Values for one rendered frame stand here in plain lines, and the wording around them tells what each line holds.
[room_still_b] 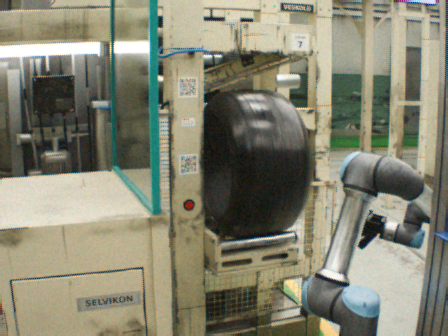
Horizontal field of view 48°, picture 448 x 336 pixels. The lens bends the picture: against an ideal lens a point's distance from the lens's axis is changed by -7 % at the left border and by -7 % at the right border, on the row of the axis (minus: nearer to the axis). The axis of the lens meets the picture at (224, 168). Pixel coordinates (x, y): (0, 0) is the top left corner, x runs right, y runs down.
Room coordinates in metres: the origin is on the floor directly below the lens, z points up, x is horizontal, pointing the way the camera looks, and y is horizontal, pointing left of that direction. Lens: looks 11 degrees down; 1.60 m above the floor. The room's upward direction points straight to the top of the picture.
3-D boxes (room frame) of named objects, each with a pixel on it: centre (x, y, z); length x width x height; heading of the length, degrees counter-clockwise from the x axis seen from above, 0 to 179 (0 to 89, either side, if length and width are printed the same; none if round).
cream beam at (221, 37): (2.51, -0.09, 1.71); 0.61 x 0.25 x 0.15; 111
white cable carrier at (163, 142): (2.02, 0.23, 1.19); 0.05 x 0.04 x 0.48; 21
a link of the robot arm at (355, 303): (1.43, -0.40, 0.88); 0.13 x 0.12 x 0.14; 40
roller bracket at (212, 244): (2.12, 0.09, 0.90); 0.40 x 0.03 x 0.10; 21
